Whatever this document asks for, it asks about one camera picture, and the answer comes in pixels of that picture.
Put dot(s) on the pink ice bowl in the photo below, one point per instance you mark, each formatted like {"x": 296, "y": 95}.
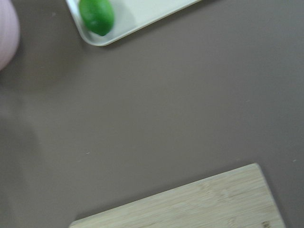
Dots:
{"x": 9, "y": 32}

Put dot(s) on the cream rabbit tray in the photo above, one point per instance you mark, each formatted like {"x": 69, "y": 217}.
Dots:
{"x": 129, "y": 17}

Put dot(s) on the green lime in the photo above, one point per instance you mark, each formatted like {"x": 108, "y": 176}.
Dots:
{"x": 97, "y": 15}

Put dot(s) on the bamboo cutting board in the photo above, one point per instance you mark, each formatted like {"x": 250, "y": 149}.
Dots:
{"x": 239, "y": 198}

